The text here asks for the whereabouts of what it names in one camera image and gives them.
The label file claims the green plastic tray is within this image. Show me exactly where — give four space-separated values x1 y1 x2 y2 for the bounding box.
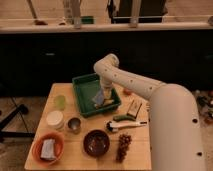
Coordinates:
72 73 121 118

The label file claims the orange round fruit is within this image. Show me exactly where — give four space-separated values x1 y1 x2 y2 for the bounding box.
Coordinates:
123 88 132 96

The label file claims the wooden block box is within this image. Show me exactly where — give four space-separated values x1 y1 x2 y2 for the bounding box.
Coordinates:
127 100 142 119

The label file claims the dark brown bowl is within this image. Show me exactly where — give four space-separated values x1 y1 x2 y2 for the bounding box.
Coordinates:
83 130 110 158

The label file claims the small metal cup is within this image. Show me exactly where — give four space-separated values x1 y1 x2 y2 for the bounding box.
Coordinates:
68 117 81 134

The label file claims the bunch of dark grapes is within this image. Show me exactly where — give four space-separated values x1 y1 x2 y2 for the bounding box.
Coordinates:
116 134 132 163

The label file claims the green box on shelf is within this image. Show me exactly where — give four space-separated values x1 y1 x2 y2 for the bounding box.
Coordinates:
81 16 94 24

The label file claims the translucent green cup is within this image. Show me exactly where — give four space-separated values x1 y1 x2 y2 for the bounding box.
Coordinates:
54 95 66 110

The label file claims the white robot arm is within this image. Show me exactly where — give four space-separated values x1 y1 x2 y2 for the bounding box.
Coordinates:
94 54 207 171

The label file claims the orange plastic bowl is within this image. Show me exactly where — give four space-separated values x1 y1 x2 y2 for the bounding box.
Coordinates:
32 132 64 167

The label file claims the green pepper toy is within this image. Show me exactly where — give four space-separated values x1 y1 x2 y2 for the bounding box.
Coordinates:
113 115 135 122

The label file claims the cream corn cob toy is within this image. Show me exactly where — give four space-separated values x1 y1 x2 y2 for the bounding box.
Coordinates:
94 99 114 109

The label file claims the black chair base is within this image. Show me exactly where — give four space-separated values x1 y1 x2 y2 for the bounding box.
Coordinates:
0 83 36 144

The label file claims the white round container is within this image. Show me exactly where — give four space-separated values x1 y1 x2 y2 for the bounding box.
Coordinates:
46 110 64 129

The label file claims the blue sponge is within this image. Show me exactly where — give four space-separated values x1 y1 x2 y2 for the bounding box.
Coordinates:
92 89 105 105

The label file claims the grey folded cloth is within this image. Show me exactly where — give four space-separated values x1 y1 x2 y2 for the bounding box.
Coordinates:
40 139 56 161

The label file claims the wooden folding table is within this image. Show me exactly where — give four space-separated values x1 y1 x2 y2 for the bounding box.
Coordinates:
24 83 152 171

